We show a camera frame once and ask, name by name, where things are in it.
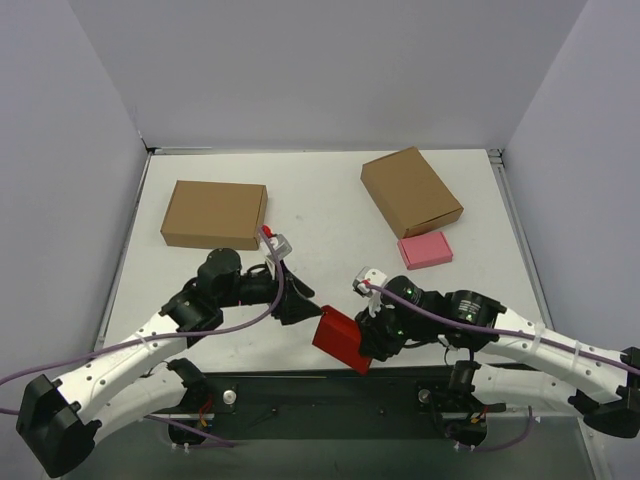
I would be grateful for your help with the pink paper box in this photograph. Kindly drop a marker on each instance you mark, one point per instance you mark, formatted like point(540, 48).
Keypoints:
point(426, 250)

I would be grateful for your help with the brown cardboard box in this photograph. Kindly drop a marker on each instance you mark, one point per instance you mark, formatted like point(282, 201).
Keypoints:
point(409, 193)
point(209, 215)

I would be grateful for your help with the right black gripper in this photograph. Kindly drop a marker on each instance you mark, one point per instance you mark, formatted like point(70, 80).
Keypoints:
point(373, 338)

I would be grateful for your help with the red paper box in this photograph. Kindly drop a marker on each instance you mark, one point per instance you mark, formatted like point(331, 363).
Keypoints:
point(339, 336)

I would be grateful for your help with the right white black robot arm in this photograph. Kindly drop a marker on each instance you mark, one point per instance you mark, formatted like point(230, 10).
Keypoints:
point(513, 360)

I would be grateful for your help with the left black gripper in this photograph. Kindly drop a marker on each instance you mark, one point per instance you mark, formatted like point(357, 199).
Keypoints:
point(284, 298)

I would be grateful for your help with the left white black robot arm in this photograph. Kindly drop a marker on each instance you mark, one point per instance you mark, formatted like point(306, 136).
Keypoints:
point(61, 420)

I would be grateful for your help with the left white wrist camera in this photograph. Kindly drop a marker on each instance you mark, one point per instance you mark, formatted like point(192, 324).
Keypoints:
point(274, 247)

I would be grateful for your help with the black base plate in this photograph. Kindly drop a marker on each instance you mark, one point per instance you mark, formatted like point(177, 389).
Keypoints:
point(405, 403)

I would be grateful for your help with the aluminium frame rail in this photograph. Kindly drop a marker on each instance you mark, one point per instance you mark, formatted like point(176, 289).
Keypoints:
point(109, 395)

